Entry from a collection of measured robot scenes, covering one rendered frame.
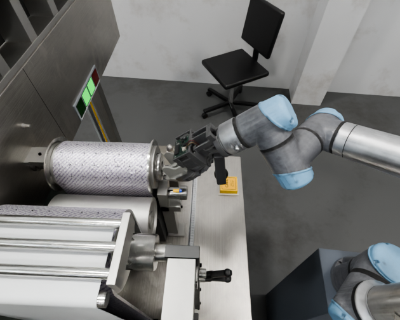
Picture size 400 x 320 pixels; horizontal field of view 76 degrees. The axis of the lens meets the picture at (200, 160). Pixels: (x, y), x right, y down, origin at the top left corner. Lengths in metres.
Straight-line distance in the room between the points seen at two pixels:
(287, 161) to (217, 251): 0.51
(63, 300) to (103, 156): 0.36
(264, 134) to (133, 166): 0.32
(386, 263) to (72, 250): 0.73
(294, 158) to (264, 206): 1.56
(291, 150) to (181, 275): 0.31
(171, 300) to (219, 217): 0.66
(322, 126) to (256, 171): 1.66
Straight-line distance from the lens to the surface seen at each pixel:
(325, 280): 1.02
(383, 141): 0.60
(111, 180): 0.68
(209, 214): 1.00
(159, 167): 0.66
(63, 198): 0.75
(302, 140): 0.58
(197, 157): 0.58
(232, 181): 1.06
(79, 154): 0.70
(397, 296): 0.68
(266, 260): 1.93
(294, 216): 2.11
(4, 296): 0.46
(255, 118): 0.52
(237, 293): 0.93
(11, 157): 0.76
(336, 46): 2.67
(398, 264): 0.87
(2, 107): 0.74
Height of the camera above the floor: 1.81
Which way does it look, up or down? 53 degrees down
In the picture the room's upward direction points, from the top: straight up
